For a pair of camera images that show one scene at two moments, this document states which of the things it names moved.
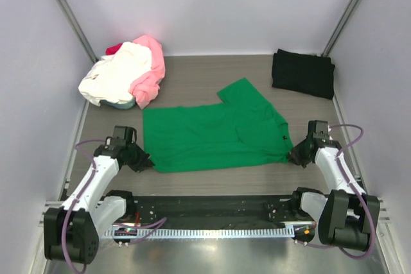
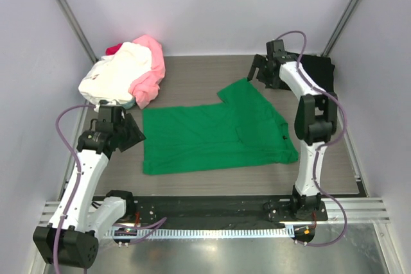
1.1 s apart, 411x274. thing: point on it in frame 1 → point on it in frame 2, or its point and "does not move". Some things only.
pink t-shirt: x=146 y=87 does not move
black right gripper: x=295 y=156 → x=271 y=83
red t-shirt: x=112 y=49 does not move
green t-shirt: x=243 y=128 does not move
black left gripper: x=144 y=162 → x=136 y=135
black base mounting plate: x=215 y=209 does not move
